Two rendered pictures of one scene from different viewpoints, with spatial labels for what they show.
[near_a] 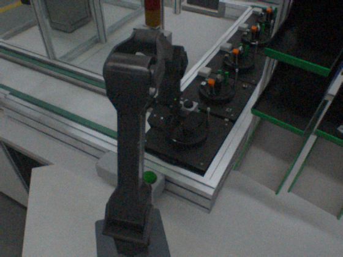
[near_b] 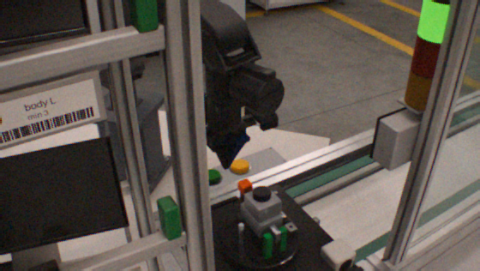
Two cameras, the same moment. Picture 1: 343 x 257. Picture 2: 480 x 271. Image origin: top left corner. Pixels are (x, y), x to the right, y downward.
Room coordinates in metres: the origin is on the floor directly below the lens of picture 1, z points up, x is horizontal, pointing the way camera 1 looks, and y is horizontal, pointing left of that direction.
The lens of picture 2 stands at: (0.96, -0.51, 1.55)
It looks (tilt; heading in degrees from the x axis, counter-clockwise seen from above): 34 degrees down; 120
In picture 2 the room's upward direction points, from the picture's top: straight up
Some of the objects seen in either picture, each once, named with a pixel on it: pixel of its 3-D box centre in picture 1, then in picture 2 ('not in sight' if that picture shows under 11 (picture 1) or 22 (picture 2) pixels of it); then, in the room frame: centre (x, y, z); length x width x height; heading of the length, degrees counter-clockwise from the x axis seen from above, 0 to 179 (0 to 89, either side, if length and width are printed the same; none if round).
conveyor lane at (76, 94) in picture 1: (119, 114); (382, 213); (0.89, 0.20, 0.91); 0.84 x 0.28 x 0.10; 61
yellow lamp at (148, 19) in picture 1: (152, 15); (424, 87); (0.92, 0.06, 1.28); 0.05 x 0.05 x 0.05
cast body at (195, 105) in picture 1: (189, 109); (264, 211); (0.73, -0.06, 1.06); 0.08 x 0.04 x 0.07; 151
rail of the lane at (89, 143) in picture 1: (95, 144); (323, 171); (0.72, 0.26, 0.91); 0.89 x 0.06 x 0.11; 61
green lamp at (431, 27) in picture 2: not in sight; (440, 18); (0.92, 0.06, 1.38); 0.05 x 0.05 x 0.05
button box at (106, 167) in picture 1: (130, 175); (240, 178); (0.57, 0.13, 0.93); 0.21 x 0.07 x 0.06; 61
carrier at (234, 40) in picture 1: (256, 32); not in sight; (1.37, -0.41, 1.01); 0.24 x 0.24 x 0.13; 61
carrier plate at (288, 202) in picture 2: (187, 134); (259, 247); (0.72, -0.05, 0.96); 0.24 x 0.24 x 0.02; 61
